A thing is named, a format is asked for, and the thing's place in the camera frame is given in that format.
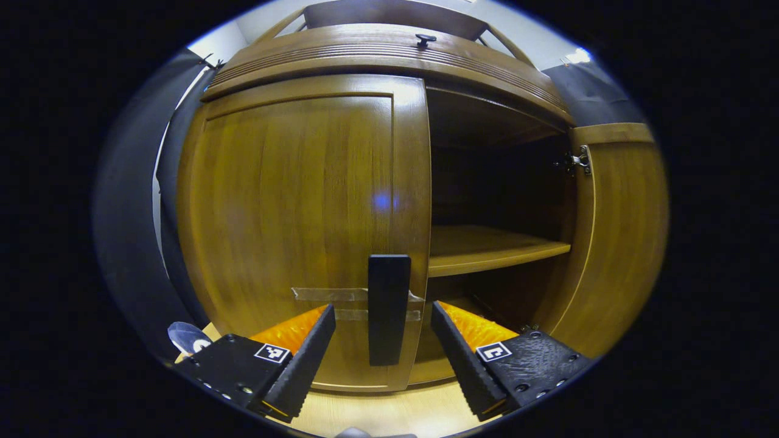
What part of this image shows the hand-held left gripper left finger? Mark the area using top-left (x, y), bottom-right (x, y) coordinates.
top-left (173, 304), bottom-right (337, 423)

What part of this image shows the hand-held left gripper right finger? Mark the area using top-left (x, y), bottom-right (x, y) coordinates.
top-left (431, 300), bottom-right (594, 422)

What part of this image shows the metal door hinge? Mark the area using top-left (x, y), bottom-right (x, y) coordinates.
top-left (554, 146), bottom-right (592, 177)

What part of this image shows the black door handle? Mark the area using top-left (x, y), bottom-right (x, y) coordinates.
top-left (368, 254), bottom-right (411, 367)

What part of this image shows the penguin plush toy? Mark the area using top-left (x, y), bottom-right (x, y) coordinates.
top-left (167, 321), bottom-right (214, 356)

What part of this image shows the wooden double-door shoe cabinet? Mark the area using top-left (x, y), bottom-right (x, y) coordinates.
top-left (176, 0), bottom-right (670, 396)

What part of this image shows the wooden cabinet door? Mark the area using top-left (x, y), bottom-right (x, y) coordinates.
top-left (176, 74), bottom-right (433, 393)
top-left (536, 123), bottom-right (670, 360)

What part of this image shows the wooden inner shelf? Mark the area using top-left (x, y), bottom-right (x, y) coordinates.
top-left (428, 225), bottom-right (571, 278)

